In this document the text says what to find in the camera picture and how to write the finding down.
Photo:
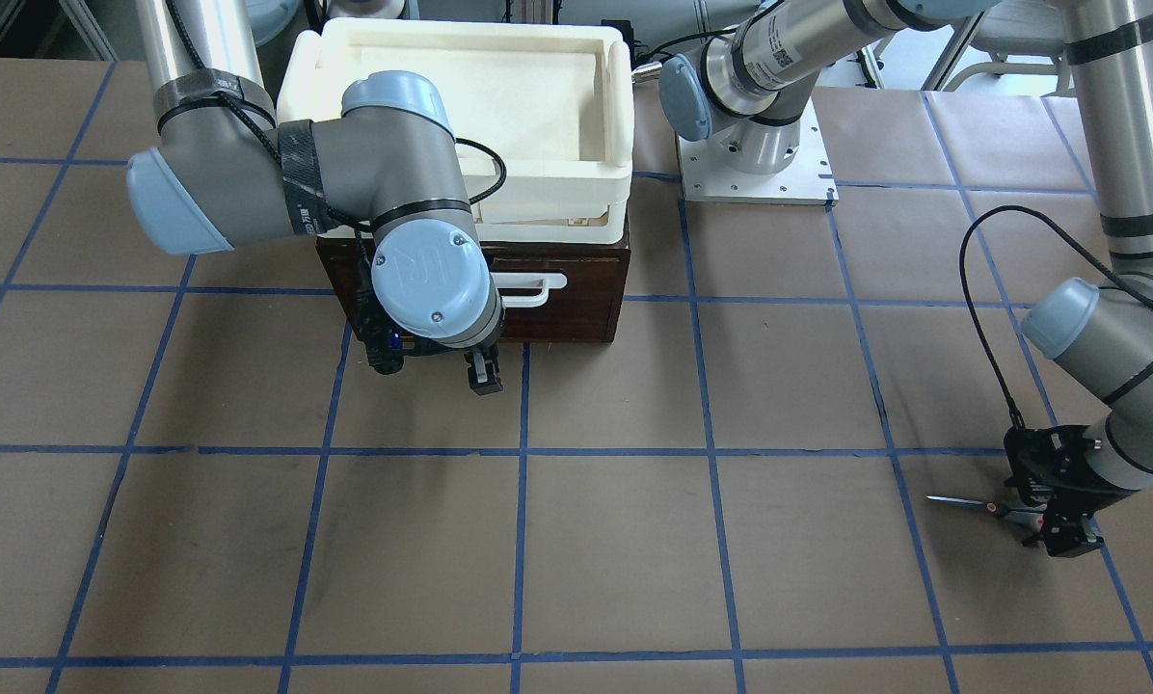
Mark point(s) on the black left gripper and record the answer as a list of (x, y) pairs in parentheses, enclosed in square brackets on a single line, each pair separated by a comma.
[(1068, 479)]

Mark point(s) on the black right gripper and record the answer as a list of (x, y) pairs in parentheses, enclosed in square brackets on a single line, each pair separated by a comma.
[(481, 371)]

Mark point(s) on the grey orange scissors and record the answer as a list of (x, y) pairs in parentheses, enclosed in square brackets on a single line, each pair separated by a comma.
[(981, 505)]

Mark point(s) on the white drawer handle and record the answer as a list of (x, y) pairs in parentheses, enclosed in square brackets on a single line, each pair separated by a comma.
[(527, 290)]

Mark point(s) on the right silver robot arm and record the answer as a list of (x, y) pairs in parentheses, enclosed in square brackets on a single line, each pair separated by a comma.
[(228, 173)]

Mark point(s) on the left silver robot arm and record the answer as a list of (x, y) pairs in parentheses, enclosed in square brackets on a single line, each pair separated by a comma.
[(754, 80)]

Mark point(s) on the dark wooden drawer cabinet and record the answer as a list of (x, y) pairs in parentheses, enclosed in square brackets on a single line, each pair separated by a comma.
[(581, 287)]

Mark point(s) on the white foam tray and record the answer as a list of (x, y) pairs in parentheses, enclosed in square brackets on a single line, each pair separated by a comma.
[(554, 101)]

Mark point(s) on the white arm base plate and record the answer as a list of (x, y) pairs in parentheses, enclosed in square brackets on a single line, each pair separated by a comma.
[(754, 163)]

